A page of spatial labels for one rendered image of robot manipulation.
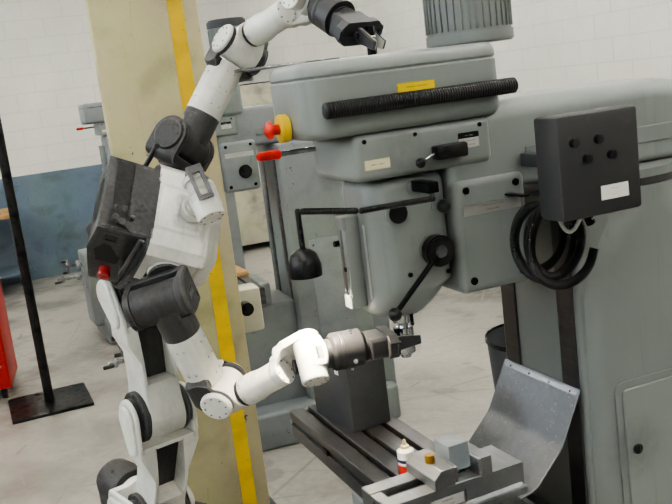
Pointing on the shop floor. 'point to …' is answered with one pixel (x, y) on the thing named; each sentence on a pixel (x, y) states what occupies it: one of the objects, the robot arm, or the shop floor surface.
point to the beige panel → (176, 18)
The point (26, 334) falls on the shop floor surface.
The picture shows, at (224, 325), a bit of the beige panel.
